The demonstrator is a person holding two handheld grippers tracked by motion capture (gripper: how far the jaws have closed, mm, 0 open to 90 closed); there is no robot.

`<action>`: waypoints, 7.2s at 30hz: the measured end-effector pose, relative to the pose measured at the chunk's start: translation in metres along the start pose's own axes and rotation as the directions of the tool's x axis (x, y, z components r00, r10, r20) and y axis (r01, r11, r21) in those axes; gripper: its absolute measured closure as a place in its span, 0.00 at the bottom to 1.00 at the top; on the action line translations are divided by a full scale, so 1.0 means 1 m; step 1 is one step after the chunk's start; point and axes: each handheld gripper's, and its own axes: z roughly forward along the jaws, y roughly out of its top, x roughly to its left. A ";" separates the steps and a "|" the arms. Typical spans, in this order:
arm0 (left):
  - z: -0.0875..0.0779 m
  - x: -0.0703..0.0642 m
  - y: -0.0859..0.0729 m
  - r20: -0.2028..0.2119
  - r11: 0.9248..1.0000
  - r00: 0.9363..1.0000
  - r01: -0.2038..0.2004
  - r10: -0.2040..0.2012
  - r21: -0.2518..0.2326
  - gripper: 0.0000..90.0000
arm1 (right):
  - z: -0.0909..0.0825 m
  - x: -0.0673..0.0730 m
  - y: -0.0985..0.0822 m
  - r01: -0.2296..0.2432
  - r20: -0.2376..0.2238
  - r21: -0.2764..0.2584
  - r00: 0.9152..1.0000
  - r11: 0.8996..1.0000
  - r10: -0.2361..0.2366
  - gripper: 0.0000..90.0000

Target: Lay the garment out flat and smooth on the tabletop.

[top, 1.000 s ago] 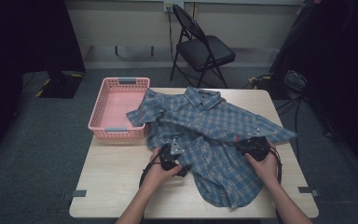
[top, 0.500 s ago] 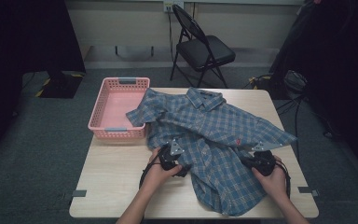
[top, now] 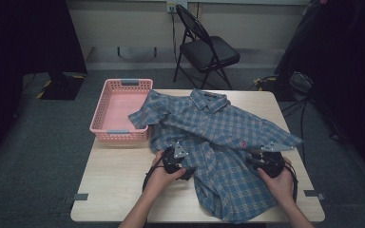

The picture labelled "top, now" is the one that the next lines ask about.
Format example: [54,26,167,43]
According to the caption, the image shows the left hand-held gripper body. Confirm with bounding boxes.
[161,141,190,175]

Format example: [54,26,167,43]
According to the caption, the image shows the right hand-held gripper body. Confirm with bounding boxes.
[250,141,296,179]

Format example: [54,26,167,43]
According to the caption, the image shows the blue plaid shirt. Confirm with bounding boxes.
[127,87,305,225]

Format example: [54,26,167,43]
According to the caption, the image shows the person's left hand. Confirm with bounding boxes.
[146,149,187,199]

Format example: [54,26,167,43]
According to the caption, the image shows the person's right hand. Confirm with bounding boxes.
[257,157,296,207]

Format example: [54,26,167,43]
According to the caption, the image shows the pink plastic basket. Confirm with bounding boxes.
[88,78,154,143]

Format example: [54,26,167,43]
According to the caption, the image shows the black folding chair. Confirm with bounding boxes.
[172,4,241,91]

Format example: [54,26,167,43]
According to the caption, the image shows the dark covered equipment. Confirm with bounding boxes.
[274,0,365,191]

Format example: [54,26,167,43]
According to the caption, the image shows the black stand base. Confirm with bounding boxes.
[35,71,86,102]

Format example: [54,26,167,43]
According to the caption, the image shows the black curtain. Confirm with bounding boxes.
[0,0,88,169]

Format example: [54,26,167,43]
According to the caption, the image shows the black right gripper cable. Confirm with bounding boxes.
[283,161,299,204]

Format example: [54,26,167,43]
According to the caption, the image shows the black floor cables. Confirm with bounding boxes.
[279,94,313,162]

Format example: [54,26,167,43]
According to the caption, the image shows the black wall outlet cable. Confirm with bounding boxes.
[170,11,179,66]

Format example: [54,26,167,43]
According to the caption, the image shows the white wall outlet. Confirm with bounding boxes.
[165,1,188,14]

